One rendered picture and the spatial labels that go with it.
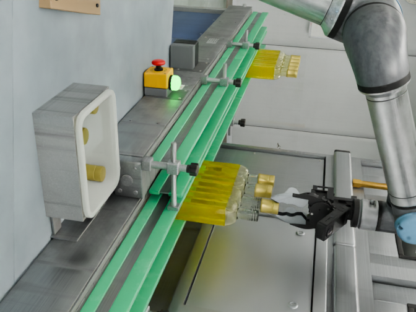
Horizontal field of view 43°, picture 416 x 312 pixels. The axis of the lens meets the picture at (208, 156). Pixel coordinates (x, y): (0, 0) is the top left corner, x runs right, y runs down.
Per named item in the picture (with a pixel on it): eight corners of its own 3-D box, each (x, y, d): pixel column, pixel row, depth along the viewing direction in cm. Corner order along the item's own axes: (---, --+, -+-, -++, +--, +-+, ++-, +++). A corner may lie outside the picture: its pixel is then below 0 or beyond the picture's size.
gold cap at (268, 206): (259, 215, 131) (277, 217, 130) (260, 203, 129) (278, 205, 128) (261, 207, 134) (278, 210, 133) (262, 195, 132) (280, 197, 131)
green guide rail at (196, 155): (148, 194, 124) (181, 198, 123) (148, 190, 124) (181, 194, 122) (252, 27, 277) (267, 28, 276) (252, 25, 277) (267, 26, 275)
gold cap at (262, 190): (254, 199, 137) (270, 201, 136) (254, 187, 135) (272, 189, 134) (255, 192, 140) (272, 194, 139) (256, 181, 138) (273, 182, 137)
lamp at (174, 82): (168, 92, 153) (178, 93, 153) (168, 77, 151) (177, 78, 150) (172, 87, 157) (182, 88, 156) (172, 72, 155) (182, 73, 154)
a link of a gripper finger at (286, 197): (272, 189, 135) (307, 198, 134) (270, 200, 130) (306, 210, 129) (275, 178, 133) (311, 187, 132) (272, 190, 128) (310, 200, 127)
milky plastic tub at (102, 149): (47, 218, 104) (89, 224, 102) (33, 112, 93) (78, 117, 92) (84, 176, 119) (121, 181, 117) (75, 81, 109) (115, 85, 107)
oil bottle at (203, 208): (151, 216, 130) (236, 229, 126) (150, 197, 128) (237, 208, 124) (158, 205, 135) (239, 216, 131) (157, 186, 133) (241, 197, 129)
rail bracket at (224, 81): (199, 85, 169) (239, 88, 166) (199, 62, 165) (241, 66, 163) (201, 81, 172) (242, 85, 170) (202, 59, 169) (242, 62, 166)
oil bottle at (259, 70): (231, 76, 229) (296, 82, 224) (231, 64, 227) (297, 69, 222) (233, 72, 234) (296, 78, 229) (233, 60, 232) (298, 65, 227)
